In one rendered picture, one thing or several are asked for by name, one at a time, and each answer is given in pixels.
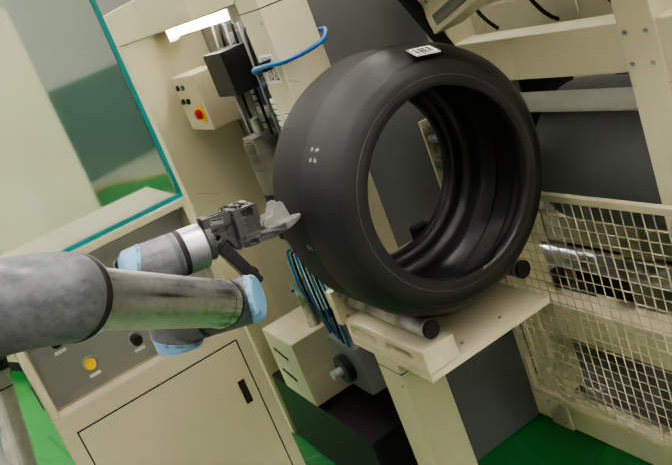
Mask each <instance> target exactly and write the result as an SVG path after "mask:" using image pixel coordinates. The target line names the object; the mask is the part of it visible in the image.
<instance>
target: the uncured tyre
mask: <svg viewBox="0 0 672 465"><path fill-rule="evenodd" d="M426 45H431V46H433V47H435V48H437V49H439V50H441V52H437V53H433V54H428V55H424V56H420V57H416V56H414V55H412V54H411V53H409V52H407V51H406V50H408V49H412V48H417V47H422V46H426ZM407 101H409V102H411V103H412V104H413V105H414V106H416V107H417V108H418V109H419V110H420V111H421V112H422V114H423V115H424V116H425V117H426V119H427V120H428V122H429V123H430V125H431V127H432V128H433V130H434V132H435V135H436V137H437V140H438V143H439V146H440V150H441V156H442V165H443V178H442V186H441V192H440V196H439V200H438V203H437V205H436V208H435V210H434V213H433V215H432V217H431V218H430V220H429V222H428V223H427V225H426V226H425V228H424V229H423V230H422V232H421V233H420V234H419V235H418V236H417V237H416V238H415V239H414V240H413V241H412V242H410V243H409V244H408V245H407V246H405V247H404V248H402V249H400V250H399V251H397V252H395V253H392V254H389V253H388V252H387V251H386V249H385V248H384V246H383V245H382V243H381V241H380V239H379V237H378V235H377V233H376V230H375V228H374V225H373V222H372V218H371V214H370V210H369V203H368V174H369V167H370V162H371V158H372V154H373V151H374V148H375V145H376V143H377V141H378V138H379V136H380V134H381V132H382V130H383V129H384V127H385V125H386V124H387V122H388V121H389V120H390V118H391V117H392V116H393V114H394V113H395V112H396V111H397V110H398V109H399V108H400V107H401V106H402V105H403V104H404V103H405V102H407ZM284 128H298V130H283V129H284ZM311 145H319V146H321V148H320V152H319V157H318V163H317V166H313V165H308V158H309V153H310V148H311ZM541 190H542V159H541V150H540V144H539V139H538V135H537V131H536V128H535V125H534V122H533V119H532V116H531V114H530V111H529V109H528V107H527V105H526V103H525V101H524V100H523V98H522V96H521V94H520V93H519V91H518V90H517V89H516V87H515V86H514V85H513V83H512V82H511V81H510V80H509V78H508V77H507V76H506V75H505V74H504V73H503V72H502V71H501V70H500V69H498V68H497V67H496V66H495V65H493V64H492V63H491V62H489V61H488V60H486V59H485V58H483V57H481V56H479V55H477V54H475V53H473V52H471V51H468V50H465V49H462V48H460V47H457V46H453V45H449V44H445V43H438V42H418V43H411V44H404V45H398V46H391V47H385V48H379V49H372V50H367V51H363V52H359V53H356V54H353V55H351V56H349V57H346V58H344V59H342V60H340V61H339V62H337V63H335V64H334V65H332V66H331V67H329V68H328V69H327V70H325V71H324V72H323V73H322V74H320V75H319V76H318V77H317V78H316V79H315V80H314V81H313V82H312V83H311V84H310V85H309V86H308V87H307V88H306V89H305V90H304V91H303V93H302V94H301V95H300V96H299V98H298V99H297V101H296V102H295V104H294V105H293V107H292V108H291V110H290V112H289V114H288V116H287V118H286V120H285V122H284V124H283V127H282V130H281V132H280V135H279V138H278V142H277V146H276V150H275V156H274V163H273V195H274V200H275V201H276V202H278V201H280V202H282V203H283V204H284V206H285V207H286V209H287V211H288V212H289V214H290V215H292V214H297V213H300V214H301V217H300V219H299V220H298V221H297V222H296V224H294V225H293V226H292V227H291V228H289V229H287V231H285V232H283V233H284V235H285V237H286V239H287V241H288V243H289V245H290V247H291V248H292V250H293V251H294V253H295V254H296V256H297V257H298V258H299V260H300V261H301V262H302V264H303V265H304V266H305V267H306V268H307V270H308V271H309V272H310V273H311V274H312V275H313V276H314V277H316V278H317V279H318V280H319V281H320V282H322V283H323V284H324V285H326V286H327V287H329V288H331V289H332V290H334V291H336V292H338V293H340V294H343V295H345V296H347V297H350V298H352V299H355V300H358V301H360V302H363V303H365V304H368V305H370V306H373V307H375V308H378V309H380V310H383V311H385V312H388V313H392V314H396V315H401V316H410V317H423V316H434V315H441V314H446V313H450V312H453V311H456V310H459V309H461V308H464V307H466V306H468V305H470V304H472V303H474V302H475V301H477V300H478V299H480V298H481V297H483V296H484V295H486V294H487V293H488V292H489V291H491V290H492V289H493V288H494V287H495V286H496V285H497V284H498V283H499V282H500V281H501V280H502V279H503V278H504V277H505V276H506V275H507V273H508V272H509V271H510V270H511V268H512V267H513V265H514V264H515V263H516V261H517V260H518V258H519V256H520V255H521V253H522V251H523V249H524V247H525V245H526V243H527V241H528V239H529V236H530V234H531V231H532V229H533V226H534V223H535V220H536V216H537V213H538V208H539V204H540V198H541ZM305 242H307V243H310V244H311V245H312V247H313V249H314V251H315V253H316V254H314V253H310V252H309V250H308V249H307V246H306V244H305Z"/></svg>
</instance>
